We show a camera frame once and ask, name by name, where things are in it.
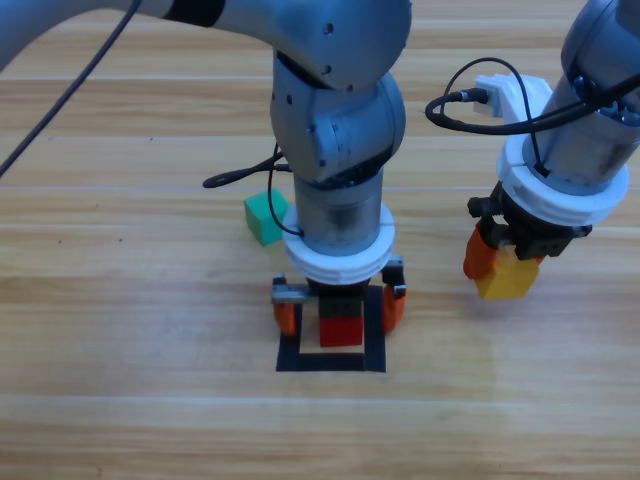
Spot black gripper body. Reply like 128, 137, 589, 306
466, 181, 594, 262
270, 256, 407, 321

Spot green wooden cube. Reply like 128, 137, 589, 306
243, 188, 292, 247

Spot black tape square outline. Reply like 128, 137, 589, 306
275, 284, 387, 374

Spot red wooden cube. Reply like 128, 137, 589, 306
318, 315, 364, 349

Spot yellow wooden cube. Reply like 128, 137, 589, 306
474, 246, 540, 301

